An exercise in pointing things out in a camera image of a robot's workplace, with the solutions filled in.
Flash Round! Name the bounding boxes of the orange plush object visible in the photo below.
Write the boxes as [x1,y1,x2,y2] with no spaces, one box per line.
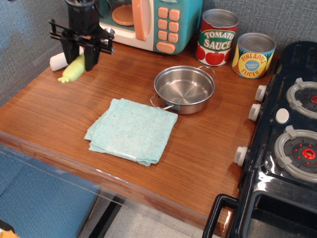
[0,231,19,238]

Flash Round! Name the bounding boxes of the pineapple slices can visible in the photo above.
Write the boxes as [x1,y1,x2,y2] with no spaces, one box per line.
[232,32,276,79]

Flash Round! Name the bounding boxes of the plush mushroom toy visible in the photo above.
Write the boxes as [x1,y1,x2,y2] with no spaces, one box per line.
[50,47,85,73]

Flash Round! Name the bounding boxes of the light blue folded cloth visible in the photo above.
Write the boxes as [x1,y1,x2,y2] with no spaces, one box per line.
[84,99,178,167]

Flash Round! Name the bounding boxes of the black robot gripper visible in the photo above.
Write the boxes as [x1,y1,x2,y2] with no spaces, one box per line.
[49,0,103,71]

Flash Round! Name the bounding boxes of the toy microwave teal and cream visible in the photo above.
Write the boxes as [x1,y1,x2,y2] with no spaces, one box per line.
[99,0,203,55]

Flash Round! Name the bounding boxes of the tomato sauce can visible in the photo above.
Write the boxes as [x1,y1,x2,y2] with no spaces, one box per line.
[196,8,239,66]

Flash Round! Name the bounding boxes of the small stainless steel pot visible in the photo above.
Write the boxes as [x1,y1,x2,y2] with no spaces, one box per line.
[150,65,216,115]

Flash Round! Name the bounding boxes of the spoon with yellow-green handle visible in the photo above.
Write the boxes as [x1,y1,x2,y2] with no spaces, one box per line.
[57,27,116,84]

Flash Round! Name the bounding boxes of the black cable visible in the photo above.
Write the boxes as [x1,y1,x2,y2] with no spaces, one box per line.
[93,0,112,19]

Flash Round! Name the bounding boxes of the black toy stove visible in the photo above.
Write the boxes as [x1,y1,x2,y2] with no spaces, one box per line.
[203,41,317,238]

